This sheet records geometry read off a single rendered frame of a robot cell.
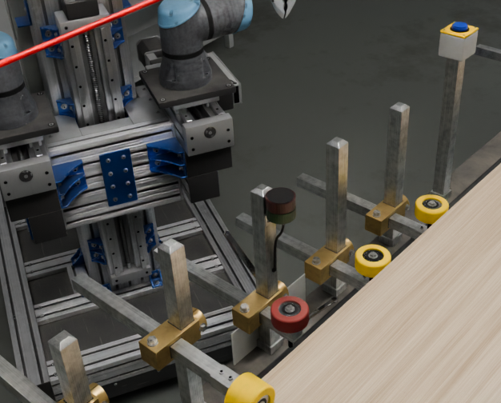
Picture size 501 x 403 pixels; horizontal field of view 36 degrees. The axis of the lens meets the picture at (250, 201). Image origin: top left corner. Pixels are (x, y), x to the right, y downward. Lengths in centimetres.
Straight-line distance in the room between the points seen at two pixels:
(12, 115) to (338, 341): 104
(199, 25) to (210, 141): 31
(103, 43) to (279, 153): 180
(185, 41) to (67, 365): 107
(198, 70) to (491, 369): 113
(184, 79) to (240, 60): 261
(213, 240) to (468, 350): 152
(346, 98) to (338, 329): 281
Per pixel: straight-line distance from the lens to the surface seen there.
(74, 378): 136
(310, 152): 380
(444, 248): 180
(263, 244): 160
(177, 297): 144
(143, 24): 495
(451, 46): 204
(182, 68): 215
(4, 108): 209
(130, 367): 254
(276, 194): 151
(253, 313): 166
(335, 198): 177
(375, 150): 382
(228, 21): 216
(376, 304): 164
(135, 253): 257
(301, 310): 161
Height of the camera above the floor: 202
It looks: 36 degrees down
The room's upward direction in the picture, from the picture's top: 4 degrees counter-clockwise
